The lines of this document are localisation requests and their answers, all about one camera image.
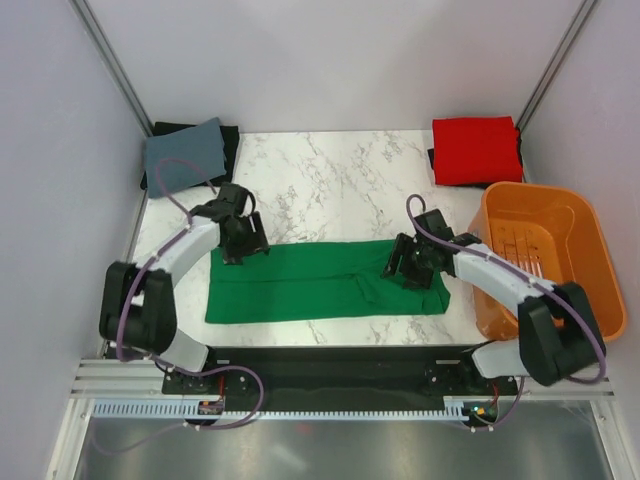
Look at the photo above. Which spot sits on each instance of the orange plastic basket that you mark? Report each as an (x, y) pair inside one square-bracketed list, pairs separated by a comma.
[(553, 233)]

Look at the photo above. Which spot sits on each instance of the aluminium rail frame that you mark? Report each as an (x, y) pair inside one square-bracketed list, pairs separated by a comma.
[(140, 379)]

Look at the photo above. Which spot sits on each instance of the folded grey-blue shirt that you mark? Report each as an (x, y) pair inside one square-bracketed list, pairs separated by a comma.
[(179, 156)]

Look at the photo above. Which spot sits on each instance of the right aluminium corner post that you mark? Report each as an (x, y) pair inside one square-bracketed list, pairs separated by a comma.
[(569, 38)]

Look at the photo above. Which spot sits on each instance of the green polo shirt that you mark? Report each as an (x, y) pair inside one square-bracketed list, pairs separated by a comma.
[(316, 280)]

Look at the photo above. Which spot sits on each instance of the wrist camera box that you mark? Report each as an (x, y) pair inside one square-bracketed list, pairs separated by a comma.
[(432, 224), (232, 198)]

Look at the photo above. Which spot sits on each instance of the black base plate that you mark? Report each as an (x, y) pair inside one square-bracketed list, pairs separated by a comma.
[(341, 378)]

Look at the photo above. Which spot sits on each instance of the white slotted cable duct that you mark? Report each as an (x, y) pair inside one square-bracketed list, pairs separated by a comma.
[(192, 409)]

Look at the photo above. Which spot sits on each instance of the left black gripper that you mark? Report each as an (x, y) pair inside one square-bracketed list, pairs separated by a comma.
[(255, 241)]

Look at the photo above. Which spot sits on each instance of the left aluminium corner post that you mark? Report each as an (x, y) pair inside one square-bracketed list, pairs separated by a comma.
[(93, 28)]

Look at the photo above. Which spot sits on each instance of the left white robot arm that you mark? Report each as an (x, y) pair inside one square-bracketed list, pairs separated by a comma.
[(139, 313)]

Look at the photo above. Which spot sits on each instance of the folded black shirt left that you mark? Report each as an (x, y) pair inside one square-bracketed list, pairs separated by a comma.
[(231, 137)]

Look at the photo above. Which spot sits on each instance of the aluminium corner post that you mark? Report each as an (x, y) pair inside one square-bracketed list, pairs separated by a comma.
[(93, 28), (569, 38)]

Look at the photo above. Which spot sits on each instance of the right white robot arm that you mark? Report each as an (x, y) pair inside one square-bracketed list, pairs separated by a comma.
[(558, 337)]

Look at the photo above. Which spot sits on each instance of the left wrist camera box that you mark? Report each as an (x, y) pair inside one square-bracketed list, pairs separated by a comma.
[(232, 198)]

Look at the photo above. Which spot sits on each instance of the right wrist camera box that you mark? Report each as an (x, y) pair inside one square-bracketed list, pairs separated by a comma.
[(432, 224)]

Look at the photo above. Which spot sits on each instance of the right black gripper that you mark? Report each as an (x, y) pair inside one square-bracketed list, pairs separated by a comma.
[(403, 245)]

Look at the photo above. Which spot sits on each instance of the folded red shirt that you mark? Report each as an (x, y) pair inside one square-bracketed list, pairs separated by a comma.
[(483, 124)]

